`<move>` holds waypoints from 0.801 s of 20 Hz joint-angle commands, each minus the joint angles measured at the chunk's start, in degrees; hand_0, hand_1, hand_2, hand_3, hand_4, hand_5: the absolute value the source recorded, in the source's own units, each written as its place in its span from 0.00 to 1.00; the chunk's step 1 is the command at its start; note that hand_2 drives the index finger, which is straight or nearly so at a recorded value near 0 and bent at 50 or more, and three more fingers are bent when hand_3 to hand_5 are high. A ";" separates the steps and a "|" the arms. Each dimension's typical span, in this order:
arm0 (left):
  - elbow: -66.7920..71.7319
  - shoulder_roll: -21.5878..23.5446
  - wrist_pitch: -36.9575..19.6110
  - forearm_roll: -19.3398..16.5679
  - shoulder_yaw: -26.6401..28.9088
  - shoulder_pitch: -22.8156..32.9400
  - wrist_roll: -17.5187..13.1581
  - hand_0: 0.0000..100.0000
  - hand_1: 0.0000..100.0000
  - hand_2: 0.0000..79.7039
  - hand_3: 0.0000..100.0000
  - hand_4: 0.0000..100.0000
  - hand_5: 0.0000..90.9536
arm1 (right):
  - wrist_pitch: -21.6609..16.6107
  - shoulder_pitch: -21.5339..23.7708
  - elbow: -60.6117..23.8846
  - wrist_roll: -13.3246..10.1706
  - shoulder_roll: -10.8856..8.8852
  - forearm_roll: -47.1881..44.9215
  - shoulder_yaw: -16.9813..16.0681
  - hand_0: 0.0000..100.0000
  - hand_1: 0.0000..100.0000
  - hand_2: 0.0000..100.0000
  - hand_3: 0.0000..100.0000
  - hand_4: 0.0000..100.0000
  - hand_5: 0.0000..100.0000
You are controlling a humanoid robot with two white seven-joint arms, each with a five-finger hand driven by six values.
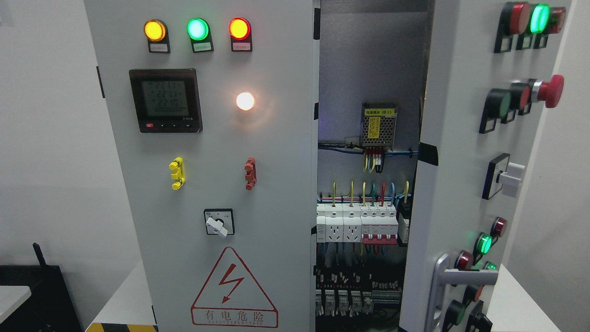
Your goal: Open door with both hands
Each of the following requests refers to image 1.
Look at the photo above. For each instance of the grey cabinet door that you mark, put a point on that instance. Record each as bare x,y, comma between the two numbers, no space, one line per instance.
477,106
273,221

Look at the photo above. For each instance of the red terminal connector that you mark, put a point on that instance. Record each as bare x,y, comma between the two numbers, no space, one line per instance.
250,173

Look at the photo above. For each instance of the white glowing indicator light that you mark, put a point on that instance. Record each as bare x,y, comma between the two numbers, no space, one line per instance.
245,101

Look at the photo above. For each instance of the white socket breaker row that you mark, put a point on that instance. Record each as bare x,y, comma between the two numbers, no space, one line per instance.
366,224

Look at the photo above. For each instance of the metal mesh power supply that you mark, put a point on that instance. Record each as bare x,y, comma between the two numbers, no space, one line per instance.
378,124

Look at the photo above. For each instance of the yellow terminal connector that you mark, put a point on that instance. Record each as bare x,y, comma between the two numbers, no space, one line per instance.
177,173

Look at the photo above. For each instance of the grey electrical cabinet body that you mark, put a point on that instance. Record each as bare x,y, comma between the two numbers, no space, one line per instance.
370,51

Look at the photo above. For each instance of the black relay terminal row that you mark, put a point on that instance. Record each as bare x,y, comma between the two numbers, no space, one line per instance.
354,291

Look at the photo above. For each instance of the black digital power meter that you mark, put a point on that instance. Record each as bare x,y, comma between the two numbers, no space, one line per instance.
166,100

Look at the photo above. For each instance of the red electric hazard warning sticker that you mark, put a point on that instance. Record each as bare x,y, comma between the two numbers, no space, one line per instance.
231,296

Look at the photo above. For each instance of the red indicator light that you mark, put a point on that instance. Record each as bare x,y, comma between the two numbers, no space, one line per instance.
240,34

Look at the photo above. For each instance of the green indicator light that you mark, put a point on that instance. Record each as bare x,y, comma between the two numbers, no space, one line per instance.
200,35

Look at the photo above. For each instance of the yellow indicator light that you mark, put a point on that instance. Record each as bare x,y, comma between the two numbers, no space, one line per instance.
157,36

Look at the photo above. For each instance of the red emergency stop button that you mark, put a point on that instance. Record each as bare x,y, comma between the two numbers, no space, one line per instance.
549,92

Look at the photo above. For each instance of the black box with antenna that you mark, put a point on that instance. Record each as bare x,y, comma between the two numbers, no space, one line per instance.
49,308

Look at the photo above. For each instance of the silver door handle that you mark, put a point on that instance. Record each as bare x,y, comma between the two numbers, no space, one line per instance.
438,319

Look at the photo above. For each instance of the right door rotary switch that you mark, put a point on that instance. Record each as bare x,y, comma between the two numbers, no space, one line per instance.
503,176

